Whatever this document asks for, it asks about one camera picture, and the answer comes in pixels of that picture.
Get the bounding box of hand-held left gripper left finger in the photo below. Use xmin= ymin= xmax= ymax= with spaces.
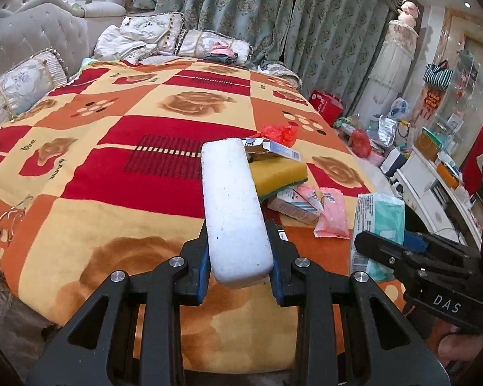
xmin=24 ymin=221 xmax=211 ymax=386

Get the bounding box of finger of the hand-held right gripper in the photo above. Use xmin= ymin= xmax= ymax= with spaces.
xmin=403 ymin=231 xmax=469 ymax=259
xmin=353 ymin=230 xmax=417 ymax=275

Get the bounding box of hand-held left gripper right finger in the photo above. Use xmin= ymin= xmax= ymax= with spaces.
xmin=266 ymin=220 xmax=451 ymax=386

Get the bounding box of white teal tissue pack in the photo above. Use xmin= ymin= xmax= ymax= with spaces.
xmin=349 ymin=193 xmax=406 ymax=283

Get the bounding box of white foam block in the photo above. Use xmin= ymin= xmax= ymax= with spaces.
xmin=200 ymin=137 xmax=275 ymax=289

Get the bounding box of person's right hand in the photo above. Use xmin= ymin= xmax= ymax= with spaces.
xmin=438 ymin=327 xmax=483 ymax=371

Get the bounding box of pink plastic packet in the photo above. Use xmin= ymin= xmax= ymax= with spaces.
xmin=314 ymin=187 xmax=351 ymax=239

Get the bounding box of white low cabinet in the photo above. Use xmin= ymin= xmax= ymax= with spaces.
xmin=390 ymin=145 xmax=483 ymax=250

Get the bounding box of orange box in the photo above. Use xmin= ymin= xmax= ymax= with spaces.
xmin=436 ymin=161 xmax=461 ymax=188

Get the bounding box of small pink striped box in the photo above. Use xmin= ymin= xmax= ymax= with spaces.
xmin=268 ymin=185 xmax=322 ymax=224

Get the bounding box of white box appliance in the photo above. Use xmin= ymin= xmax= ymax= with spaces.
xmin=380 ymin=147 xmax=407 ymax=178

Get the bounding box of brown cardboard box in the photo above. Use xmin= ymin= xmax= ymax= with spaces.
xmin=414 ymin=131 xmax=439 ymax=161

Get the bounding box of red cloth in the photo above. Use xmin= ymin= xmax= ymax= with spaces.
xmin=460 ymin=123 xmax=483 ymax=198

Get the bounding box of yellow green sponge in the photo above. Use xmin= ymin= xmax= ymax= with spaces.
xmin=251 ymin=159 xmax=309 ymax=201

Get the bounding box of red tied plastic bag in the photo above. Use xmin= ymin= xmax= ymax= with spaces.
xmin=348 ymin=129 xmax=371 ymax=158

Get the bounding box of silver foil bag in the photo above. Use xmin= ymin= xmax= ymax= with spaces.
xmin=376 ymin=115 xmax=398 ymax=147

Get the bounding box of red orange printed blanket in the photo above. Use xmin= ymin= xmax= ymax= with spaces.
xmin=0 ymin=57 xmax=391 ymax=372

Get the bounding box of small blue white cardboard box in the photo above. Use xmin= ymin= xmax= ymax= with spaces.
xmin=241 ymin=137 xmax=302 ymax=165

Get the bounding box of white blue plastic bag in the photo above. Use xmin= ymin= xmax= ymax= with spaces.
xmin=388 ymin=97 xmax=411 ymax=120

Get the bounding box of red hanging decoration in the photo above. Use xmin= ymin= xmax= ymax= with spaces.
xmin=420 ymin=86 xmax=443 ymax=121

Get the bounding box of red crumpled plastic bag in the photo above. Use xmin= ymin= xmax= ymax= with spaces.
xmin=260 ymin=124 xmax=298 ymax=146

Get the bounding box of red paper shopping bag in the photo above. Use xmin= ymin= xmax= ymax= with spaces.
xmin=309 ymin=89 xmax=346 ymax=126

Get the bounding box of striped tote bag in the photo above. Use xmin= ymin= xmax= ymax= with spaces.
xmin=423 ymin=60 xmax=454 ymax=89

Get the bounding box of lace covered standing air conditioner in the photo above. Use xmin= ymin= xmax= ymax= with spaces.
xmin=362 ymin=19 xmax=421 ymax=117

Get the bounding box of grey ruffled pillow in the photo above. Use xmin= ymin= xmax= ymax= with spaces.
xmin=261 ymin=61 xmax=302 ymax=88

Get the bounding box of green patterned curtain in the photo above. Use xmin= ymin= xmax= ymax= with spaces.
xmin=131 ymin=0 xmax=306 ymax=73
xmin=284 ymin=0 xmax=403 ymax=117

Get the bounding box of pink folded clothing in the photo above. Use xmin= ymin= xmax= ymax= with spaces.
xmin=203 ymin=42 xmax=240 ymax=63

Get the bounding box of pink pig plush toy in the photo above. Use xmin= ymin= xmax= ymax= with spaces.
xmin=398 ymin=0 xmax=421 ymax=27

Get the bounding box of beige ruffled pillow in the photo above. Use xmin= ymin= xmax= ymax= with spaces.
xmin=177 ymin=29 xmax=253 ymax=66

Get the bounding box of white rumpled quilt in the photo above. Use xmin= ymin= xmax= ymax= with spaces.
xmin=93 ymin=24 xmax=162 ymax=64

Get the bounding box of cream fringed pillow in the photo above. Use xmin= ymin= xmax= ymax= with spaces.
xmin=119 ymin=12 xmax=185 ymax=55

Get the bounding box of white embroidered bolster pillow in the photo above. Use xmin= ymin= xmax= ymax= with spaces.
xmin=0 ymin=49 xmax=69 ymax=137

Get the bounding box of grey tufted headboard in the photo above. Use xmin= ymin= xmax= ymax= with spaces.
xmin=0 ymin=0 xmax=91 ymax=85

